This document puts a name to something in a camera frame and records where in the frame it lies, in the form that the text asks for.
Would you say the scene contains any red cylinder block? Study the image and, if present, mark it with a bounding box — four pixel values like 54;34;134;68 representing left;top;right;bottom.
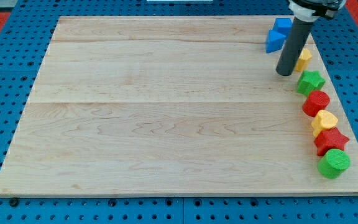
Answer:
302;90;330;117

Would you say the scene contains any yellow heart block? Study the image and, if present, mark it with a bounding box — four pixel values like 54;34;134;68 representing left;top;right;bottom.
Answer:
311;110;338;137

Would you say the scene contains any green cylinder block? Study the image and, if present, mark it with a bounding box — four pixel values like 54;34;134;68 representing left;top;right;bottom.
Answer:
318;149;351;179

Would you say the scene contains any red star block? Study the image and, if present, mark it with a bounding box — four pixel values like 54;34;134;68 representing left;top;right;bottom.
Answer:
314;128;350;156

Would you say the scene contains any blue triangle block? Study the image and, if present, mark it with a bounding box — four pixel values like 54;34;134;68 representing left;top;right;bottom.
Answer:
265;30;287;54

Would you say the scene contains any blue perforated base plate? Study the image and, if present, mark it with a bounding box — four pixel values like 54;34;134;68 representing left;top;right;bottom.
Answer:
0;1;358;223

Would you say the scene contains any blue cube block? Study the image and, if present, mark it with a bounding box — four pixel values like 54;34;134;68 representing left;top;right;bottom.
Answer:
273;17;292;36

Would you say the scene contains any yellow hexagon block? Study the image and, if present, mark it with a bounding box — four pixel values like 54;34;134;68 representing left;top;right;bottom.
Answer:
295;48;313;72

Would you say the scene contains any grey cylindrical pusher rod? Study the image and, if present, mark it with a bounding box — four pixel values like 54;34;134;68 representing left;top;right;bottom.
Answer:
276;17;314;77

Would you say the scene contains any green star block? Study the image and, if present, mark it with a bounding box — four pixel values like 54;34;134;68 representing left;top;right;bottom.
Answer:
296;70;326;96

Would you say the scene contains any wooden board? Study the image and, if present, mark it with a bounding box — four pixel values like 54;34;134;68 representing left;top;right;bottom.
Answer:
0;16;358;198

